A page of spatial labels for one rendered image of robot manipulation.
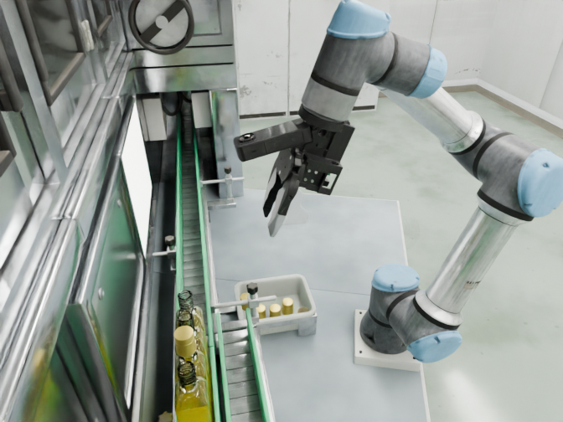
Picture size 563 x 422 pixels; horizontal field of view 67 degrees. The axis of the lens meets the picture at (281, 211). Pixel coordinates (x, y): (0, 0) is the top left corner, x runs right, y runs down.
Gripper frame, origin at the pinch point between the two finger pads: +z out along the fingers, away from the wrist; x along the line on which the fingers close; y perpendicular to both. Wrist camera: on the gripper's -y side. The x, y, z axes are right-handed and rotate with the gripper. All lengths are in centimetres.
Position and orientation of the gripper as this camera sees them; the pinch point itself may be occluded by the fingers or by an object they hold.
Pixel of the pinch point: (266, 219)
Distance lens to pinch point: 71.7
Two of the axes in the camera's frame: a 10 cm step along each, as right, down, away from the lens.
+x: -2.0, -5.4, 8.1
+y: 9.2, 1.8, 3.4
